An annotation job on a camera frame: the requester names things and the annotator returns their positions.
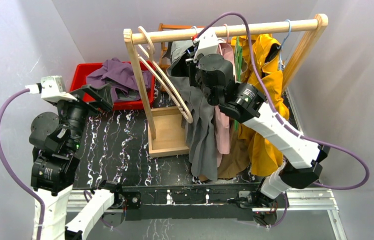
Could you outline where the purple pleated skirt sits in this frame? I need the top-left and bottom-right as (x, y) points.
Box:
(86, 57), (141, 103)

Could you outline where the beige wooden hanger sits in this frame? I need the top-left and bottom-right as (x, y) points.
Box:
(137, 26), (193, 124)

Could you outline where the grey pleated skirt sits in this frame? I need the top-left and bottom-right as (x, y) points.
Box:
(166, 40), (218, 181)

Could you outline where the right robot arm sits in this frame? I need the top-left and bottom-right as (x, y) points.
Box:
(185, 53), (330, 207)

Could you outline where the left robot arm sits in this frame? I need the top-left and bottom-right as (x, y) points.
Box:
(29, 84), (125, 240)

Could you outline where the pink hanger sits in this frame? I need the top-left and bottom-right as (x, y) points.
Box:
(223, 23), (230, 44)

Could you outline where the green hanger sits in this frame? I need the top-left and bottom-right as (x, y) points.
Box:
(233, 35), (244, 132)

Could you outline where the pink skirt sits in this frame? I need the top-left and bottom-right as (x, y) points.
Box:
(214, 38), (235, 167)

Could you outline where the light blue hanger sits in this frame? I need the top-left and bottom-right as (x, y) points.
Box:
(274, 19), (293, 70)

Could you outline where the brown skirt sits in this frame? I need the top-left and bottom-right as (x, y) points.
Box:
(197, 129), (250, 182)

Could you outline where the yellow skirt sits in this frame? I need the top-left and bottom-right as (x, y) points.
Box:
(230, 33), (290, 178)

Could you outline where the red plastic bin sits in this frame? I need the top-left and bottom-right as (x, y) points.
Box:
(70, 63), (156, 111)

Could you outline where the orange wooden shelf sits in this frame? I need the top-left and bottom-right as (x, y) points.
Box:
(158, 23), (196, 73)

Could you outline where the wooden clothes rack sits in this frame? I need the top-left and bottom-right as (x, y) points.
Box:
(123, 13), (328, 158)

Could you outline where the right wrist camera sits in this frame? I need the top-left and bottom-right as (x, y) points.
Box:
(192, 27), (226, 63)

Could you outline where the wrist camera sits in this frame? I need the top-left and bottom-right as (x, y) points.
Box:
(192, 27), (226, 63)
(25, 75), (77, 103)

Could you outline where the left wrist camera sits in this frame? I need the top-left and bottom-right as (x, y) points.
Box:
(25, 75), (77, 103)

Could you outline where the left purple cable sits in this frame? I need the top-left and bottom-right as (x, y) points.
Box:
(0, 87), (47, 240)

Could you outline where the purple cable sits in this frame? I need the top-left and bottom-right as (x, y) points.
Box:
(0, 87), (47, 240)
(193, 11), (370, 191)

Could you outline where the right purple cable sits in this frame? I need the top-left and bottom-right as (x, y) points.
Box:
(193, 11), (370, 191)

